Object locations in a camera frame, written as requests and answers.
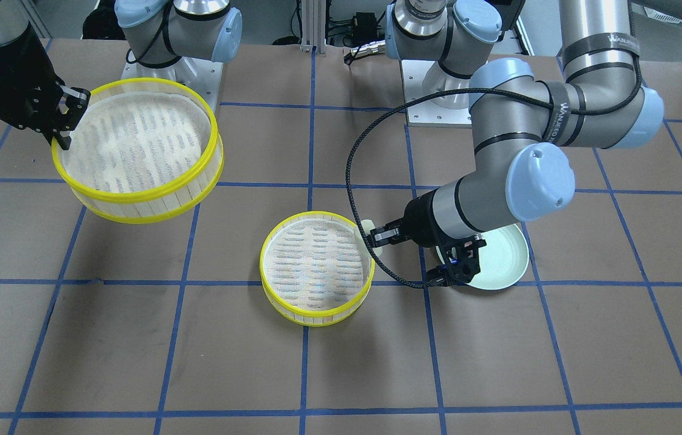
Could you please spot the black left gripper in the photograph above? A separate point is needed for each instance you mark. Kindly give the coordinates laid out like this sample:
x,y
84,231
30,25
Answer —
x,y
420,221

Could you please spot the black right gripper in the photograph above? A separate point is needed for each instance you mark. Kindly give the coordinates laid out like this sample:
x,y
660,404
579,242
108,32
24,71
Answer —
x,y
28,92

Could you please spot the white bun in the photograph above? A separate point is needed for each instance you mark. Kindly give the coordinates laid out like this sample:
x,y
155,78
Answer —
x,y
367,226

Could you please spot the yellow steamer layer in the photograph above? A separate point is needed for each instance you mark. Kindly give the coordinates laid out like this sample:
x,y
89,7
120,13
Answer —
x,y
315,268
146,150

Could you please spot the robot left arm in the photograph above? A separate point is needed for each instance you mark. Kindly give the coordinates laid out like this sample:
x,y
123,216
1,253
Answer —
x,y
521,126

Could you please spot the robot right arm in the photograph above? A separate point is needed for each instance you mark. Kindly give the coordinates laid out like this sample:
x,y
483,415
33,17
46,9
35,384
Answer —
x,y
186,42

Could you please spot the light green plate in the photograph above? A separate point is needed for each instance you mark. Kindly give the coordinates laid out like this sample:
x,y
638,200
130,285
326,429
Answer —
x,y
492,260

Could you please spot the aluminium frame post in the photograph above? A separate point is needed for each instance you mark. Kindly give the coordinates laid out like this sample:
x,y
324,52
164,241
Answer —
x,y
313,26

